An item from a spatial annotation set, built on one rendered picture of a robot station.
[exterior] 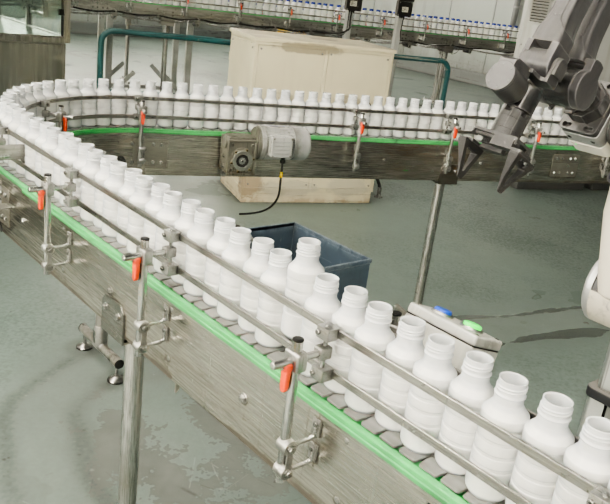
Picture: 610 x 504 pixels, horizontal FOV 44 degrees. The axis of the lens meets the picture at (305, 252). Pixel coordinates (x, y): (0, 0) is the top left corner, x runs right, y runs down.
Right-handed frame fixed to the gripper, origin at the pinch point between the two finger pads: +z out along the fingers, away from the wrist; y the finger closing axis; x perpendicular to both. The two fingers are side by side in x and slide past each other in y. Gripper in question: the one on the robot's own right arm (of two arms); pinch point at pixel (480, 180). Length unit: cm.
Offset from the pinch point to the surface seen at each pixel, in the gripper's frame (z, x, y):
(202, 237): 34, -31, -27
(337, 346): 36.8, -29.3, 12.2
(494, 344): 25.6, -11.4, 25.1
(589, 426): 28, -32, 52
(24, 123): 33, -33, -116
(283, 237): 28, 27, -70
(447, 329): 26.9, -16.8, 19.8
